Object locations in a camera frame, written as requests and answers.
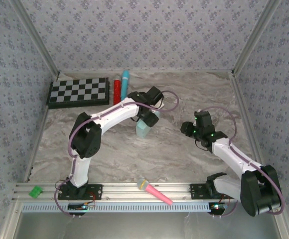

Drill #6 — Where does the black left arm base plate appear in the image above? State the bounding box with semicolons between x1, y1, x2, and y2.
58;183;103;201

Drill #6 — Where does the red glitter tube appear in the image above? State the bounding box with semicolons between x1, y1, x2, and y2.
113;76;122;106

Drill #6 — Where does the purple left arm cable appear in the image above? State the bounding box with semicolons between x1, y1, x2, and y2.
54;90;180;219

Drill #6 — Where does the grey slotted cable duct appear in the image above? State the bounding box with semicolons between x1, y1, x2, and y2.
21;202;214;213

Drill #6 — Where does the aluminium frame post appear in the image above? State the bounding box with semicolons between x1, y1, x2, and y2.
9;0;61;77
231;0;282;76

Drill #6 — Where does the green toy block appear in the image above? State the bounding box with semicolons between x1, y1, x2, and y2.
28;186;43;199

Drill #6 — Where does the small circuit board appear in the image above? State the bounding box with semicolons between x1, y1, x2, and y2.
68;203;96;213
208;202;229;215

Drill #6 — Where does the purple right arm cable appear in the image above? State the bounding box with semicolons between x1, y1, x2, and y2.
203;106;285;219

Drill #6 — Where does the aluminium mounting rail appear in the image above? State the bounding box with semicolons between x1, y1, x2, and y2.
11;181;284;202

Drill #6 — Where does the pink toy microphone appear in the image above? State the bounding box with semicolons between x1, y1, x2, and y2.
137;178;173;206

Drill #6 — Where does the light blue paper box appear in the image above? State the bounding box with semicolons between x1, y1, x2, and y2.
135;109;161;140

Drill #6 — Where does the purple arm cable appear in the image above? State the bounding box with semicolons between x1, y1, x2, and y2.
54;90;180;219
203;106;285;219

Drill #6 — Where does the aluminium side rail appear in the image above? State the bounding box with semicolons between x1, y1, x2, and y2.
230;72;270;182
23;74;60;183

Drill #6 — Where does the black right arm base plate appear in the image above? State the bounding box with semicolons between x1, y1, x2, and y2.
189;183;236;200

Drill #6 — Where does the teal blue marker pen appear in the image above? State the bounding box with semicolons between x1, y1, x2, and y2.
120;70;131;102

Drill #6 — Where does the black and grey chessboard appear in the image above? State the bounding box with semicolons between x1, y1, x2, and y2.
46;77;110;110

